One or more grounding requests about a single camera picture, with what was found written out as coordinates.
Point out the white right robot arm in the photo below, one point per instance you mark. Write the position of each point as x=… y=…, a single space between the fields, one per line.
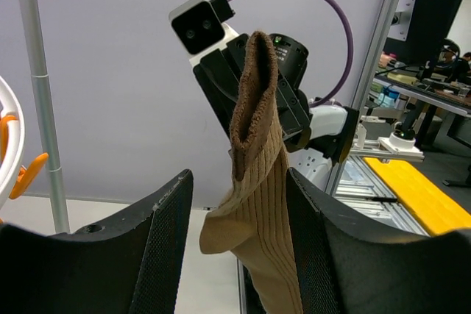
x=324 y=133

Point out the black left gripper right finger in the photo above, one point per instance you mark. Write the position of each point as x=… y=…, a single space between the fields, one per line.
x=349 y=263

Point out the brown ribbed sock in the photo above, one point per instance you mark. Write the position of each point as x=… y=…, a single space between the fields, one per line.
x=252 y=220

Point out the yellow foam mat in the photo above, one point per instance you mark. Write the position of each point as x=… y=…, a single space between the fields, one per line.
x=435 y=211

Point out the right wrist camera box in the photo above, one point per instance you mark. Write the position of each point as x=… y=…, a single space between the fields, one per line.
x=201 y=27

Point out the metal clothes rack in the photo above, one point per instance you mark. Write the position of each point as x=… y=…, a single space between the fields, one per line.
x=30 y=16

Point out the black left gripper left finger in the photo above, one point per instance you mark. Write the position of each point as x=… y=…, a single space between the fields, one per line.
x=129 y=262

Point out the white round clip hanger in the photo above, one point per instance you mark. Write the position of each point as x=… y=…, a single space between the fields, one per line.
x=15 y=177

